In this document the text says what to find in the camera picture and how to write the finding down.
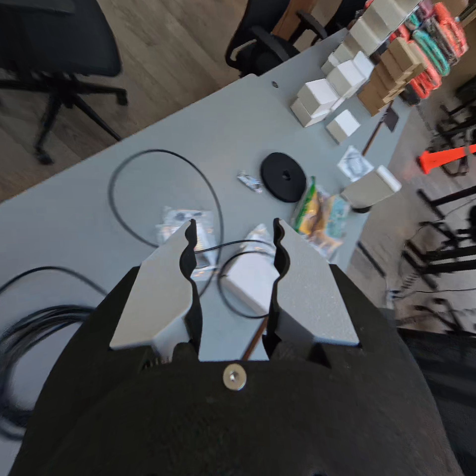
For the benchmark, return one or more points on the stack of white boxes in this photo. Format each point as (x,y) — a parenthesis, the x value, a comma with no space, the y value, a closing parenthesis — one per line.
(346,78)

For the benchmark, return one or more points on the small clear bag white label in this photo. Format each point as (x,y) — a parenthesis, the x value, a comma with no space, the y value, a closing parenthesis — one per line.
(174,219)

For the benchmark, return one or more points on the white cardboard mailer box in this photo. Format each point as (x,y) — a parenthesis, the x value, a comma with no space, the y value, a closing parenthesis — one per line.
(372,189)

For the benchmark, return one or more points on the black desk slot cover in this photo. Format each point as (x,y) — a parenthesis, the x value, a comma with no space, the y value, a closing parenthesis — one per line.
(390,120)

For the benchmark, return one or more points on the packaged yellow multimeter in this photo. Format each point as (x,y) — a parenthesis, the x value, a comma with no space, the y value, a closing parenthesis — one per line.
(323,215)

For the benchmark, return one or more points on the orange traffic cone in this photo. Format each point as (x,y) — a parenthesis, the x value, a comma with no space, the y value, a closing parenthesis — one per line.
(442,158)

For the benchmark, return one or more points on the stack of brown boxes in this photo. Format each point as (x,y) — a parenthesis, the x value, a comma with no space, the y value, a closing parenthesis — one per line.
(394,70)

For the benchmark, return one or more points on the stack of orange teal bags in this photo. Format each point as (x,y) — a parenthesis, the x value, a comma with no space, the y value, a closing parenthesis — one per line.
(438,41)

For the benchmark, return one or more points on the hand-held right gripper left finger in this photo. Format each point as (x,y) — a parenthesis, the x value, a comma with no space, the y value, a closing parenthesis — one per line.
(156,297)

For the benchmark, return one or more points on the grey desk with black legs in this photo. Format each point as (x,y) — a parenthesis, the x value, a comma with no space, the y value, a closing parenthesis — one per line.
(438,256)

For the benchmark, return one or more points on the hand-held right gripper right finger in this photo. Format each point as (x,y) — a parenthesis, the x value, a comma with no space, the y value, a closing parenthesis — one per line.
(316,297)

